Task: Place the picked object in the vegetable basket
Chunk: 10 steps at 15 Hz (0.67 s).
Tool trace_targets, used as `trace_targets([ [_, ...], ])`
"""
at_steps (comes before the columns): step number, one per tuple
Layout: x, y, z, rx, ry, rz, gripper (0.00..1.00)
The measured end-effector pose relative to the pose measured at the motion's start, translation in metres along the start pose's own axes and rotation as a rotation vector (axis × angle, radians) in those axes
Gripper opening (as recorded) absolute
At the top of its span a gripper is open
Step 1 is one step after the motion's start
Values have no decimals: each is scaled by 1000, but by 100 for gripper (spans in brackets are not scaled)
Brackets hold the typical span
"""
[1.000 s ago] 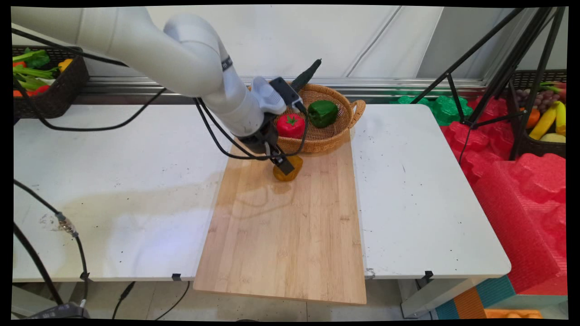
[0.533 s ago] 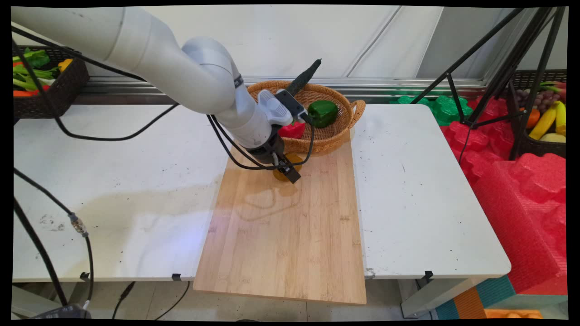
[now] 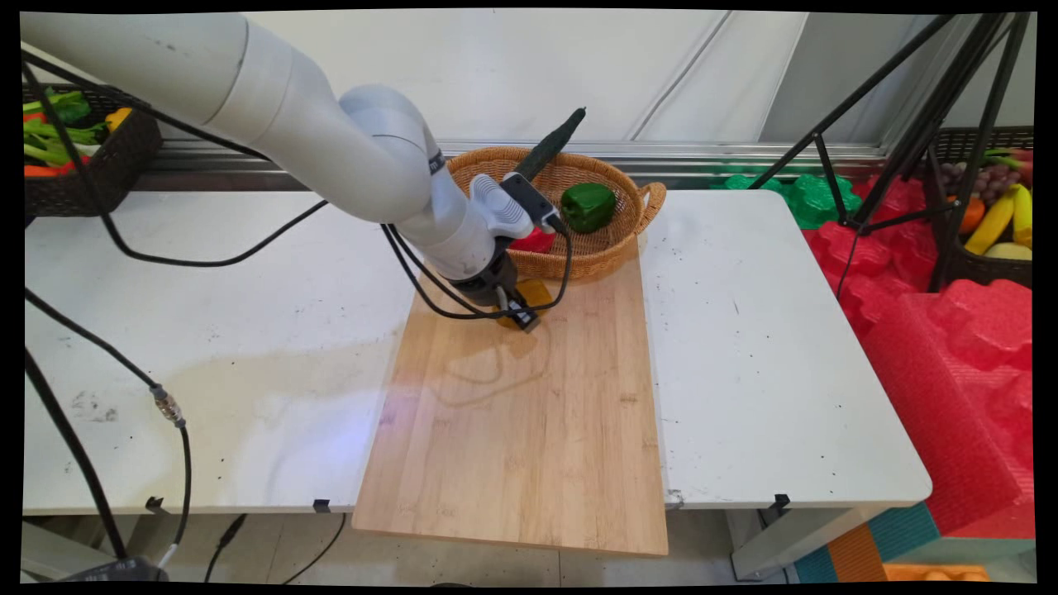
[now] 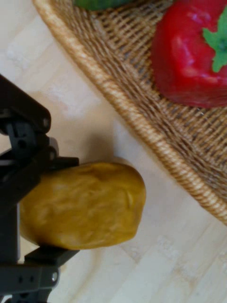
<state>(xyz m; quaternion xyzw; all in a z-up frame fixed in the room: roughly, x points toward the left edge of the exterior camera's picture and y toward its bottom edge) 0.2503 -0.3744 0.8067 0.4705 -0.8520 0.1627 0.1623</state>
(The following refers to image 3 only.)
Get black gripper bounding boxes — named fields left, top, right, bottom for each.
left=451, top=252, right=543, bottom=334

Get yellow brown toy potato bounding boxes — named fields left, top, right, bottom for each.
left=496, top=278, right=553, bottom=330

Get red toy tomato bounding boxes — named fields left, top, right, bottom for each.
left=511, top=227, right=556, bottom=255

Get woven wicker basket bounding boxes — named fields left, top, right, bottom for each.
left=445, top=147, right=667, bottom=280

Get wooden cutting board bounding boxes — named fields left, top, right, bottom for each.
left=352, top=248, right=670, bottom=557

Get green toy bell pepper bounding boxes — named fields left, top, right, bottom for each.
left=560, top=183, right=617, bottom=234

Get dark green toy cucumber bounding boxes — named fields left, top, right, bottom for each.
left=514, top=107, right=589, bottom=183

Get green foam mat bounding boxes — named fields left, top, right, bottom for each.
left=715, top=165, right=865, bottom=231

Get white table leg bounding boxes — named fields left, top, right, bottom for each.
left=732, top=506, right=877, bottom=579

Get black vegetable basket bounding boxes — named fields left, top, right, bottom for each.
left=23, top=83, right=164, bottom=220

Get teal orange foam block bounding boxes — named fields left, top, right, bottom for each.
left=793, top=502, right=943, bottom=583

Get red foam mat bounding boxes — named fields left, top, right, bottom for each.
left=802, top=174, right=1036, bottom=540

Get black floor device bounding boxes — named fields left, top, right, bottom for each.
left=62, top=558, right=170, bottom=583

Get black tripod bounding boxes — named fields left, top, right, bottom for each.
left=748, top=12, right=1034, bottom=298

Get black fruit basket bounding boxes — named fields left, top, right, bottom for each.
left=926, top=126, right=1034, bottom=290

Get long yellow toy banana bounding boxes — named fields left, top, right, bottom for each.
left=965, top=192, right=1016, bottom=255

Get orange toy carrot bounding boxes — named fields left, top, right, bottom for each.
left=23, top=157, right=88, bottom=179

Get purple toy grapes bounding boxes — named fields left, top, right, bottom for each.
left=942, top=162, right=1022, bottom=207

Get orange plastic tray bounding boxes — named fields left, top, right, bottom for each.
left=883, top=563, right=991, bottom=583

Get green toy leafy vegetables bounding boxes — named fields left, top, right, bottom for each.
left=23, top=89, right=108, bottom=166

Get short yellow toy banana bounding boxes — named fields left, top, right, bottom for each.
left=1013, top=183, right=1034, bottom=247

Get red green toy fruit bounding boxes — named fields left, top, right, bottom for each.
left=986, top=148, right=1034, bottom=176

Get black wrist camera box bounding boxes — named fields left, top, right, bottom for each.
left=500, top=172, right=571, bottom=236

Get metal window rail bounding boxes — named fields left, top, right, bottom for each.
left=149, top=139, right=889, bottom=193

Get thin black floor cable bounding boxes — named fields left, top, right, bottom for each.
left=285, top=512, right=348, bottom=584

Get thin black camera cable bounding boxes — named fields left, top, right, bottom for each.
left=21, top=54, right=573, bottom=321

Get black cable with metal connector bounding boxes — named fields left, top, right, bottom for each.
left=23, top=288, right=193, bottom=569

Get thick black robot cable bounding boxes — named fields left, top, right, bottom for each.
left=23, top=347, right=129, bottom=563

